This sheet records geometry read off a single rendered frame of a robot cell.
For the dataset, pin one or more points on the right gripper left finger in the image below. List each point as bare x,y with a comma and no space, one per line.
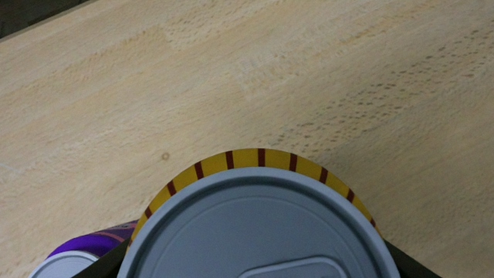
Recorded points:
108,265

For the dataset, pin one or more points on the yellow drink can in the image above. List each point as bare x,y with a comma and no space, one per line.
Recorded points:
256,213

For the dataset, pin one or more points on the purple drink can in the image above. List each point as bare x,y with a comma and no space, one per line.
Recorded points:
76,254

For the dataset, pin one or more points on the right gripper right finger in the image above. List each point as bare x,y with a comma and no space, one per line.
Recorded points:
407,266

